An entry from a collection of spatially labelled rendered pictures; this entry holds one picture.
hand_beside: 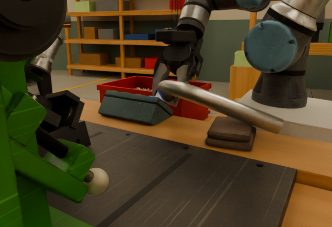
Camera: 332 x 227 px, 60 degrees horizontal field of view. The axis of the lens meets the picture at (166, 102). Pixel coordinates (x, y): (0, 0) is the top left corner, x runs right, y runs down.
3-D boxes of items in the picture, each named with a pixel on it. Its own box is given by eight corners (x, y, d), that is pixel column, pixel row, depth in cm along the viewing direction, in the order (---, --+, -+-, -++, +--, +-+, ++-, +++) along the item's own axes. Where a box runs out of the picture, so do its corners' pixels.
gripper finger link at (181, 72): (193, 109, 69) (196, 74, 72) (185, 99, 64) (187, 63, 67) (182, 109, 70) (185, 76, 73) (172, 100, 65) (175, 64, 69)
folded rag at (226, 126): (215, 128, 59) (216, 114, 58) (256, 132, 56) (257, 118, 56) (204, 146, 50) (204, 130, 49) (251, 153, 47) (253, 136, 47)
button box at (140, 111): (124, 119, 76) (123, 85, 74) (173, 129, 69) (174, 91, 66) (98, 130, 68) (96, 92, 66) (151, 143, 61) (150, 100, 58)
